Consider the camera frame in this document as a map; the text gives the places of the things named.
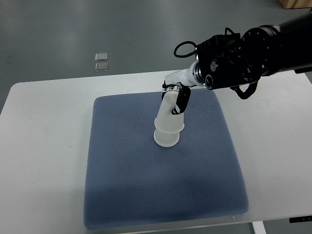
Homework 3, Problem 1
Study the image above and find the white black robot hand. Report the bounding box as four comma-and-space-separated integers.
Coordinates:
161, 60, 205, 115

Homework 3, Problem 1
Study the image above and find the white paper cup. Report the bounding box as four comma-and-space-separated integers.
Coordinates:
155, 91, 184, 134
154, 129, 180, 147

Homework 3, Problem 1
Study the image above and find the upper metal floor plate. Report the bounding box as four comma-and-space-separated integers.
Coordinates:
95, 52, 108, 61

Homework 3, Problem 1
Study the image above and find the blue textured cushion mat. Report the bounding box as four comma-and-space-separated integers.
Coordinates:
84, 89, 249, 230

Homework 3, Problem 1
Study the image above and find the wooden furniture corner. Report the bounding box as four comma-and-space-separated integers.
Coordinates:
278, 0, 312, 9

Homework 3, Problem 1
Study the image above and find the white table leg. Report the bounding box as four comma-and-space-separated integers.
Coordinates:
252, 221, 266, 234

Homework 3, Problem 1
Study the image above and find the black table control panel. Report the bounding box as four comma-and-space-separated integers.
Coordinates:
289, 215, 312, 223

